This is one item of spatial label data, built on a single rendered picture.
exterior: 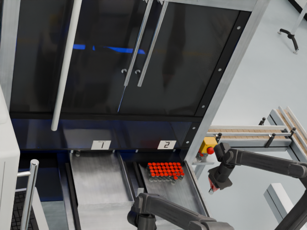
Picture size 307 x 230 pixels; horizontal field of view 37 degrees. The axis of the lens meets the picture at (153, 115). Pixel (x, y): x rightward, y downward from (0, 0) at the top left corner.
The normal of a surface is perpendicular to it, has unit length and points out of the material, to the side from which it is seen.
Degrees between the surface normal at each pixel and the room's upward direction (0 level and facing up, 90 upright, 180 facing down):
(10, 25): 90
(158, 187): 0
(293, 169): 80
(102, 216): 0
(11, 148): 0
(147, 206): 83
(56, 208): 90
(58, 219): 90
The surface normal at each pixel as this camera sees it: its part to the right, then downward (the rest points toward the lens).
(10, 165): 0.39, 0.68
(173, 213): -0.86, -0.18
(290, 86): 0.27, -0.73
